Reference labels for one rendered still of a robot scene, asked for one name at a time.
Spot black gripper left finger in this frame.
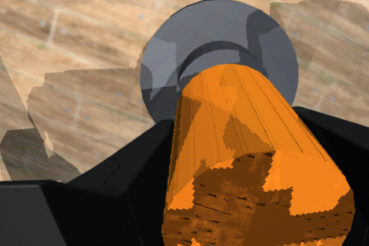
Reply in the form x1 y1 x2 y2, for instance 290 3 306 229
0 119 175 246

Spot orange knob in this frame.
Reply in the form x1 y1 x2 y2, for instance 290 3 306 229
161 64 356 246

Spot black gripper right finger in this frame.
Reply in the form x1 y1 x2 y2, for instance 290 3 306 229
292 107 369 246

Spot grey round pedestal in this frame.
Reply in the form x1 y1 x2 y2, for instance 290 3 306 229
141 0 298 124

